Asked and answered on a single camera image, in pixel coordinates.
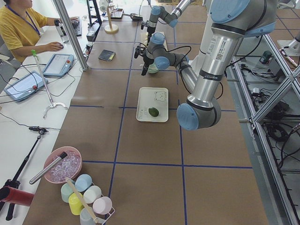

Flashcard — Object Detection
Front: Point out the light green bowl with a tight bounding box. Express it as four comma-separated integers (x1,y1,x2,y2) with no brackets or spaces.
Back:
147,64,159,74

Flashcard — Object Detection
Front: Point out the red cylinder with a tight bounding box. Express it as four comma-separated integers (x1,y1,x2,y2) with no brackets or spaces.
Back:
0,186,34,206

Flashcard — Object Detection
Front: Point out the person in yellow shirt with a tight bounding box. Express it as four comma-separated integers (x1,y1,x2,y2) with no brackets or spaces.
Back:
0,0,80,63

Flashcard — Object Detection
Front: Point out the yellow cup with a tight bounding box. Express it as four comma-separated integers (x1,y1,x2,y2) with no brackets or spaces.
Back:
68,193,84,216

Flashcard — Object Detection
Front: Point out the pink cup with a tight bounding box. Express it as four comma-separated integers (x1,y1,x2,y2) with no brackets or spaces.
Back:
92,196,113,215

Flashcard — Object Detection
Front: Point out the white cup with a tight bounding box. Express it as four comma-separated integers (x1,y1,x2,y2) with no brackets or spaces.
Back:
83,185,102,204

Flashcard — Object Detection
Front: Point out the aluminium frame post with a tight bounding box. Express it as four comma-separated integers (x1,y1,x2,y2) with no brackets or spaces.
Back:
53,0,88,71

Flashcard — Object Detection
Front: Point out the black keyboard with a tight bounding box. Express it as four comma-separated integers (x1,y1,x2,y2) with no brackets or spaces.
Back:
71,16,82,37

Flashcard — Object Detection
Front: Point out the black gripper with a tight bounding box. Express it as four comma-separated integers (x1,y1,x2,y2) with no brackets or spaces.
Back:
141,21,157,32
134,43,152,75

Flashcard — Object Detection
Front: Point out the aluminium frame rail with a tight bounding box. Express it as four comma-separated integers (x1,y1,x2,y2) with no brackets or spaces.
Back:
234,35,300,225

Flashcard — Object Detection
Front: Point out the wooden stand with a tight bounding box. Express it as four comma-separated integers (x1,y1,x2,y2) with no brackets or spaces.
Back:
104,6,119,34

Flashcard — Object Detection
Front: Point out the steel tube tool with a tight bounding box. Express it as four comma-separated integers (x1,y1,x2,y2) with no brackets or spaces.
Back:
29,151,67,185

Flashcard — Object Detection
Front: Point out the pink bowl with ice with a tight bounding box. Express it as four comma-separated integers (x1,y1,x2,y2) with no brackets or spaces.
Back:
44,146,82,184

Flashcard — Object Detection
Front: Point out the blue cup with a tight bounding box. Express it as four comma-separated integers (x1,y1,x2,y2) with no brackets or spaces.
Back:
75,174,92,192

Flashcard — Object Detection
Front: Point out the wire cup rack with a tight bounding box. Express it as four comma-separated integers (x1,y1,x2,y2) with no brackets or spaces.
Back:
66,179,116,225

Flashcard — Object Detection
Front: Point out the white serving tray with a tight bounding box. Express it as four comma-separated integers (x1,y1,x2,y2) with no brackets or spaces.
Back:
136,87,169,122

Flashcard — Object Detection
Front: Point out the green avocado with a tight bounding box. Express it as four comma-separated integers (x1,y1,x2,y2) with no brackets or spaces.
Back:
148,107,159,117

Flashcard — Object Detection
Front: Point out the teach pendant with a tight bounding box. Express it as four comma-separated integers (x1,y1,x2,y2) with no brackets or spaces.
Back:
43,53,74,77
4,71,45,102

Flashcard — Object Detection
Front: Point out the metal scoop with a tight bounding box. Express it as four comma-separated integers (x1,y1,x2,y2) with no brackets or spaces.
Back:
122,13,143,21

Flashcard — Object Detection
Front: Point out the grey cup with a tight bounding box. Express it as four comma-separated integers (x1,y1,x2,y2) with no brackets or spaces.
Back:
80,208,95,225

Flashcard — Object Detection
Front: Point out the grey cleaning cloth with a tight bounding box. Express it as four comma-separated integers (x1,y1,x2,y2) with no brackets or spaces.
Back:
98,49,115,61

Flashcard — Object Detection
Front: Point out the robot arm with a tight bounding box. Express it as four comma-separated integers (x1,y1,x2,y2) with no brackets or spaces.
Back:
134,32,198,93
135,0,278,130

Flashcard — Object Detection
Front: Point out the green cup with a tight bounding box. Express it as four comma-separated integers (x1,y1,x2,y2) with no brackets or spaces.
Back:
60,183,73,203

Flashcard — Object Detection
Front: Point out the near teach pendant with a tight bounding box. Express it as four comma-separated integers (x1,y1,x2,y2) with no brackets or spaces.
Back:
4,71,45,102

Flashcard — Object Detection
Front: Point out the yellow sponge cloth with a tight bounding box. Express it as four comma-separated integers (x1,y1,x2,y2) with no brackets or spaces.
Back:
109,53,115,61

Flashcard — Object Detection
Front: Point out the reacher grabber stick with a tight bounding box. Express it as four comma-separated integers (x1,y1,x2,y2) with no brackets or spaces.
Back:
31,50,68,119

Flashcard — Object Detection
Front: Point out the black tripod stick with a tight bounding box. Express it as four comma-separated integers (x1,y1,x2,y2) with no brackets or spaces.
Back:
0,127,48,221

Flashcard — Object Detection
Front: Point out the far teach pendant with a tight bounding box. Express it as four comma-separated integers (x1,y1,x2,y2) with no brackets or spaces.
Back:
43,53,74,77

